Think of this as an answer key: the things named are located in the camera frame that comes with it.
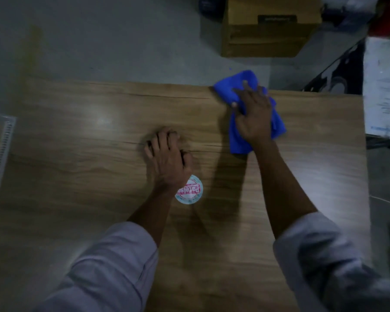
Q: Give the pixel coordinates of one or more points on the person's right hand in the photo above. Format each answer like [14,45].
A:
[255,116]

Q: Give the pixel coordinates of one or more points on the person's left hand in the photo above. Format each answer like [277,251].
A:
[169,162]

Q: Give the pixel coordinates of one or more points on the round white foil lid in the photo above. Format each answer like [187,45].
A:
[193,193]

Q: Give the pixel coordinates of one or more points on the blue cloth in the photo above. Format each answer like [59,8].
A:
[227,87]

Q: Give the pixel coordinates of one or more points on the person's left forearm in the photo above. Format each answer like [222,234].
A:
[152,217]

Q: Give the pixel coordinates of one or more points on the person's right forearm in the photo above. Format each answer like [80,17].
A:
[279,191]

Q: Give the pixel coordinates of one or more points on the wooden table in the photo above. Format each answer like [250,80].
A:
[68,175]

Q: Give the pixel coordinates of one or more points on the dark blue small box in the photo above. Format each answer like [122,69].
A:
[212,6]

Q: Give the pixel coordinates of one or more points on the black box with white label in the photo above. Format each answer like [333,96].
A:
[383,87]

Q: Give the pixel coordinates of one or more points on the light denim shirt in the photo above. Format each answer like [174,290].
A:
[328,263]

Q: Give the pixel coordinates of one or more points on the red plastic item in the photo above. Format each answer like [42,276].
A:
[386,19]

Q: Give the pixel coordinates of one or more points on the clear plastic box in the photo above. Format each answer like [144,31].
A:
[0,152]

